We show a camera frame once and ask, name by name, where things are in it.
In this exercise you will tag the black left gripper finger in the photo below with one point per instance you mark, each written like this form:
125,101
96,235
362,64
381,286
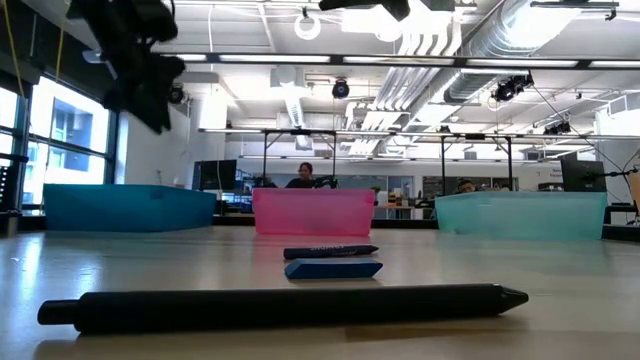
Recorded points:
150,85
119,95

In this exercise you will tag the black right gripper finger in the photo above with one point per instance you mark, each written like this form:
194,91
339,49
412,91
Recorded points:
355,4

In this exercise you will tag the dark purple crayon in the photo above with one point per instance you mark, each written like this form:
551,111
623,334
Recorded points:
330,251

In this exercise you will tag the black pen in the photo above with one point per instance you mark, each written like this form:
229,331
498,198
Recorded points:
275,307

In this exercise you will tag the blue eraser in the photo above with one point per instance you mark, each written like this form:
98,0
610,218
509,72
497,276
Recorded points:
332,269

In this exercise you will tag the large glass window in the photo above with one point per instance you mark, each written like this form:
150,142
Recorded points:
75,125

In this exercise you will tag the overhead light bar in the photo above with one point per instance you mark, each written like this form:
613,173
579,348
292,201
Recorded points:
450,62

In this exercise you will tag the black computer monitor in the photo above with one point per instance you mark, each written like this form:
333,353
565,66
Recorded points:
582,176
215,175

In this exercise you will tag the blue plastic bin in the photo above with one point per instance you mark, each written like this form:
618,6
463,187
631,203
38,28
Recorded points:
125,207

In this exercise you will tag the black equipment rack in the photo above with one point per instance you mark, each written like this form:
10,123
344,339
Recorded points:
10,195

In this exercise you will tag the pink plastic bin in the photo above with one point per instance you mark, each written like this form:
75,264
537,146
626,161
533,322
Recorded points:
314,212

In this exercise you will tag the teal plastic bin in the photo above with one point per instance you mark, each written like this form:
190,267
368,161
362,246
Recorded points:
520,216

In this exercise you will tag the black articulated stand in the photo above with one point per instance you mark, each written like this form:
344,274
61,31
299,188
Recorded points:
617,174

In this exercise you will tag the black ceiling camera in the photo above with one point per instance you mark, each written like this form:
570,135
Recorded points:
176,95
510,89
557,128
340,89

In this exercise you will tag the black metal rig frame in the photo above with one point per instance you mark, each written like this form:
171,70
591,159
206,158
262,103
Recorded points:
300,132
475,136

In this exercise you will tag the black aluminium table frame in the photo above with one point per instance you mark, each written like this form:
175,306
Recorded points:
400,223

